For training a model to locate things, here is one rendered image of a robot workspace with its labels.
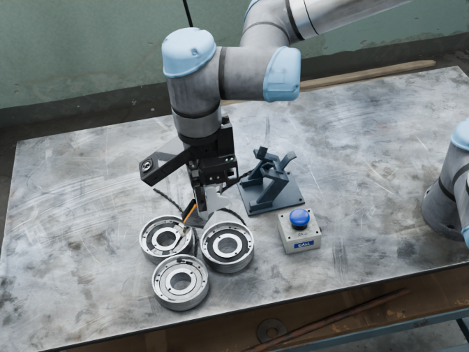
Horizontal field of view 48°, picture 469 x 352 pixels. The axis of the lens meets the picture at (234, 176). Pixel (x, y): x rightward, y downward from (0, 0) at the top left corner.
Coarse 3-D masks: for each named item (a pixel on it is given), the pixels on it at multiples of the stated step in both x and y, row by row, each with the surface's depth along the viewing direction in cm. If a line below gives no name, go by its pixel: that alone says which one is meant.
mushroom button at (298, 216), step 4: (292, 212) 102; (296, 212) 102; (300, 212) 102; (304, 212) 102; (292, 216) 102; (296, 216) 101; (300, 216) 101; (304, 216) 101; (308, 216) 102; (292, 220) 101; (296, 220) 101; (300, 220) 101; (304, 220) 101; (308, 220) 101; (296, 224) 101; (300, 224) 101; (304, 224) 101
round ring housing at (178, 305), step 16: (176, 256) 101; (192, 256) 100; (160, 272) 100; (176, 272) 99; (192, 272) 99; (160, 288) 99; (192, 288) 97; (208, 288) 98; (176, 304) 94; (192, 304) 95
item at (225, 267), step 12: (216, 228) 106; (228, 228) 106; (240, 228) 106; (204, 240) 104; (216, 240) 104; (228, 240) 105; (240, 240) 104; (252, 240) 102; (204, 252) 101; (216, 252) 102; (252, 252) 101; (216, 264) 99; (228, 264) 99; (240, 264) 100
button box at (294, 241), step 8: (280, 216) 105; (288, 216) 105; (312, 216) 105; (280, 224) 105; (288, 224) 104; (312, 224) 103; (280, 232) 107; (288, 232) 102; (296, 232) 102; (304, 232) 102; (312, 232) 102; (320, 232) 106; (288, 240) 101; (296, 240) 101; (304, 240) 102; (312, 240) 102; (320, 240) 103; (288, 248) 103; (296, 248) 103; (304, 248) 104; (312, 248) 104
